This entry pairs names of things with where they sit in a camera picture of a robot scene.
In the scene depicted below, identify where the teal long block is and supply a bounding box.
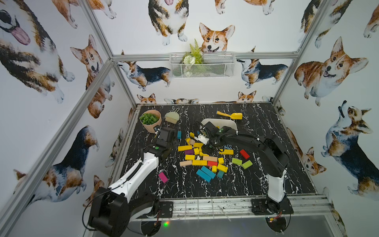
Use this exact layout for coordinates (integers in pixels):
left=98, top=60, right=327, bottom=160
left=201, top=166, right=216, bottom=179
left=196, top=169, right=212, bottom=183

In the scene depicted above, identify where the white plastic bin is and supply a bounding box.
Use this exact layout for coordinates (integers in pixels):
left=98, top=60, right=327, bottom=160
left=201, top=118, right=238, bottom=130

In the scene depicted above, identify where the yellow long block bottom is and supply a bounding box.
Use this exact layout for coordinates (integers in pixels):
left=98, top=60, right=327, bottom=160
left=192, top=160, right=207, bottom=166

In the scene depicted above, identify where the green block right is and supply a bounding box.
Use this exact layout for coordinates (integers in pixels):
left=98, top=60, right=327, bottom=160
left=242, top=160, right=253, bottom=169

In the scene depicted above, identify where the magenta block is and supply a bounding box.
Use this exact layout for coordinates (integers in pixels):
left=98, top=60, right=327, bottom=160
left=159, top=172, right=168, bottom=184

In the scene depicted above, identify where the terracotta pot with plant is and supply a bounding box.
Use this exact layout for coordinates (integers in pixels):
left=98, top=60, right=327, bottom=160
left=139, top=110, right=162, bottom=133

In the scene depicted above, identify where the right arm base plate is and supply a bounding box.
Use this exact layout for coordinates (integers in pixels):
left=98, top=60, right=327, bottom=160
left=251, top=197, right=294, bottom=215

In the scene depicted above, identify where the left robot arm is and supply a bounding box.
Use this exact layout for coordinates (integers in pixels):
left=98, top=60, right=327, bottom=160
left=84, top=127, right=178, bottom=237

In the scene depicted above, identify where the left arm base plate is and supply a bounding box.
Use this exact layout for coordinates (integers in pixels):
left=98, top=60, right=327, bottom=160
left=157, top=201, right=174, bottom=218

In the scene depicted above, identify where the natural wood block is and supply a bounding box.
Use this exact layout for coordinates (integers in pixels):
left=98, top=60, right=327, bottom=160
left=180, top=160, right=192, bottom=167
left=203, top=156, right=218, bottom=162

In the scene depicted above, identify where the green block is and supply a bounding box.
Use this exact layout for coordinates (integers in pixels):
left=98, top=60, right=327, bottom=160
left=232, top=158, right=243, bottom=166
left=242, top=160, right=253, bottom=169

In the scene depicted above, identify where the green block left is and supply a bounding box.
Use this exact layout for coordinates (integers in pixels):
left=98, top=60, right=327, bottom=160
left=232, top=158, right=243, bottom=166

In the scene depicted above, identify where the natural wood block lower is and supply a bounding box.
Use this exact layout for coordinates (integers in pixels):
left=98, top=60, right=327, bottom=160
left=180, top=160, right=192, bottom=167

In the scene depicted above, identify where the small teal block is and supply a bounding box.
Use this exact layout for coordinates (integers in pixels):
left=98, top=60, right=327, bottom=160
left=217, top=171, right=225, bottom=179

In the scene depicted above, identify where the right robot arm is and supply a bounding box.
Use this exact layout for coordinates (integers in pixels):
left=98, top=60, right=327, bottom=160
left=196, top=121, right=289, bottom=203

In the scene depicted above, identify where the artificial fern and flower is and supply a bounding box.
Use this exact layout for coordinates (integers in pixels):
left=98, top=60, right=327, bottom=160
left=180, top=40, right=204, bottom=78

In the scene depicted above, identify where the natural wood block upper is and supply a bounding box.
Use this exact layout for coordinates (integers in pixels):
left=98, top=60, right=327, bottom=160
left=203, top=156, right=218, bottom=162

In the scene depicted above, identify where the yellow toy shovel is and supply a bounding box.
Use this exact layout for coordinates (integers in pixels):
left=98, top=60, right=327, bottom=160
left=217, top=111, right=243, bottom=120

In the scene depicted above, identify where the red block in pile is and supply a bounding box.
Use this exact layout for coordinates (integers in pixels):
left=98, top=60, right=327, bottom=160
left=207, top=161, right=218, bottom=167

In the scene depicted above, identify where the purple block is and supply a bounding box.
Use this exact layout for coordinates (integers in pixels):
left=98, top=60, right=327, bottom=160
left=185, top=149, right=195, bottom=155

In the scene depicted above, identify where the teal long block front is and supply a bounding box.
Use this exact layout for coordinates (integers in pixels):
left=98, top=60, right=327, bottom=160
left=196, top=169, right=212, bottom=183

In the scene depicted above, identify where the teal long block rear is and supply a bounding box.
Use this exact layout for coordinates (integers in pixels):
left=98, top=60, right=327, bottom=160
left=201, top=166, right=216, bottom=179

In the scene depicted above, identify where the yellow long block left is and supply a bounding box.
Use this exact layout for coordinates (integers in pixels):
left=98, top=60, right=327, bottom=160
left=178, top=145, right=193, bottom=152

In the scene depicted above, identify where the long yellow block right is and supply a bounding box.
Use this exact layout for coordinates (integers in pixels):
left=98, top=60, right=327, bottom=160
left=219, top=149, right=234, bottom=155

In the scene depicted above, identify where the white wire wall basket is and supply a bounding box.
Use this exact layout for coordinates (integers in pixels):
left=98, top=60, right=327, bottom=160
left=169, top=53, right=236, bottom=79

